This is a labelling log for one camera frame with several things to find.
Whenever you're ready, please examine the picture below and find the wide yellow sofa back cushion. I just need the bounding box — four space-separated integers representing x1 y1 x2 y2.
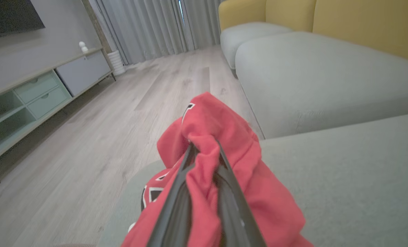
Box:
312 0 408 65

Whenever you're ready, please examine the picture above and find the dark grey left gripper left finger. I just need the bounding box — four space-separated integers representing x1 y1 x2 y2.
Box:
146 142 200 247

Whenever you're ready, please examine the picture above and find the white ribbed floor vase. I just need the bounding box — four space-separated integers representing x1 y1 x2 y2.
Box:
107 50 126 76

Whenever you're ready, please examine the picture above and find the black flat screen television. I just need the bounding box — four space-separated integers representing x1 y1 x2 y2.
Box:
0 0 46 40

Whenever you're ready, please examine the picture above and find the grey sofa back cushion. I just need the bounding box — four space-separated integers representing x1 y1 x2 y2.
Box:
235 32 408 139

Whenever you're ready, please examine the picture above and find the narrow yellow sofa back cushion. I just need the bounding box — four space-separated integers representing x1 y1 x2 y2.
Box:
218 0 267 31
265 0 317 33

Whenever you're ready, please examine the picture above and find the small grey sofa seat cushion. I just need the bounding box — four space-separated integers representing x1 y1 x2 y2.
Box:
220 22 293 71

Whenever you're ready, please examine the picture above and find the long low TV cabinet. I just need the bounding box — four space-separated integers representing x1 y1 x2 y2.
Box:
0 46 117 184

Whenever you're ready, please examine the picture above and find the grey cabinet door panel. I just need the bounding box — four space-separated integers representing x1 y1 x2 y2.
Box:
56 51 112 97

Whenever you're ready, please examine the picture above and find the grey sofa chaise cushion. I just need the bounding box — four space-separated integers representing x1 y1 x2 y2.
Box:
98 113 408 247

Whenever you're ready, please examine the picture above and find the grey pleated curtain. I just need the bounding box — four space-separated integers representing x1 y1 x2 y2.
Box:
181 0 222 50
89 0 183 66

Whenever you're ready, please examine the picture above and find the brown wooden pillar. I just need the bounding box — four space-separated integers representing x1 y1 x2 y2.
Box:
81 0 114 54

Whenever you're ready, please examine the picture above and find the red jersey with white collar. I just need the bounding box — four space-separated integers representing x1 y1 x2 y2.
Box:
122 92 314 247

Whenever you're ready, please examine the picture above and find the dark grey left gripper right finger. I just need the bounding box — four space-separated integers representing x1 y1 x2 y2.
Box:
212 140 267 247

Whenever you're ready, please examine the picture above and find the pale green cabinet drawer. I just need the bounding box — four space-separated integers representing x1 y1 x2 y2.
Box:
14 71 59 103
27 86 70 119

